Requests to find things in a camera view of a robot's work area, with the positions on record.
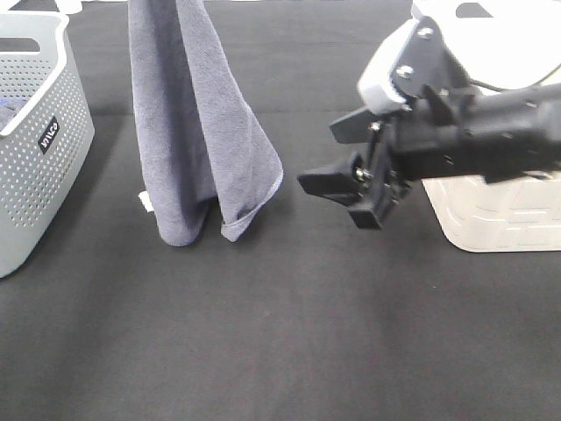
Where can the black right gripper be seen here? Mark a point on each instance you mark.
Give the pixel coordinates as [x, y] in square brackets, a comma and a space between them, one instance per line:
[416, 90]

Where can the grey lavender towel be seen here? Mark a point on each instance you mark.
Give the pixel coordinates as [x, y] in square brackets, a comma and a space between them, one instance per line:
[199, 140]

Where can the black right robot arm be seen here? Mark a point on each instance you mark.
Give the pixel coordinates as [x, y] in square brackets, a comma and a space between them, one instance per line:
[511, 133]

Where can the blue towel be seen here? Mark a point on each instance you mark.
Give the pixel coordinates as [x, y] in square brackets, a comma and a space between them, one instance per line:
[9, 108]

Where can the white lidded storage box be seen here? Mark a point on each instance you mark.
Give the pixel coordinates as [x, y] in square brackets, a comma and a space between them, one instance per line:
[501, 45]

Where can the grey perforated laundry basket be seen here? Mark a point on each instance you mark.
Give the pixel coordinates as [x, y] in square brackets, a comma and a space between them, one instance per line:
[45, 145]

